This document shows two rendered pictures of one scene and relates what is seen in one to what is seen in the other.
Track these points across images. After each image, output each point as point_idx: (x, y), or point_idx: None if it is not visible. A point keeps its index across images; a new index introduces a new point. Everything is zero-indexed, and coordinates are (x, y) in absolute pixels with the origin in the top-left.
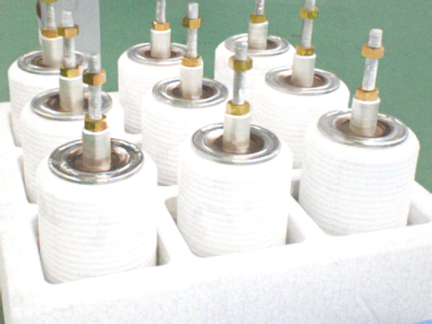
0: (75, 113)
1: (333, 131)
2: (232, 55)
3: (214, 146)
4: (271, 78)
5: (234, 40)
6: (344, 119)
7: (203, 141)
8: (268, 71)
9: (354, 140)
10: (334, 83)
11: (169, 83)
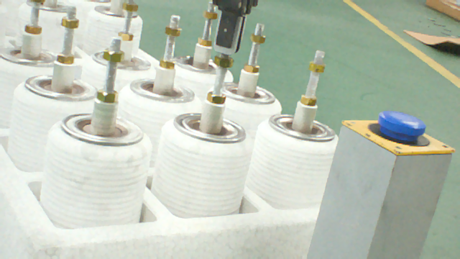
0: (235, 85)
1: (53, 55)
2: (136, 4)
3: (135, 60)
4: (90, 91)
5: (131, 134)
6: (40, 60)
7: (142, 62)
8: (94, 94)
9: (42, 49)
10: (32, 80)
11: (182, 96)
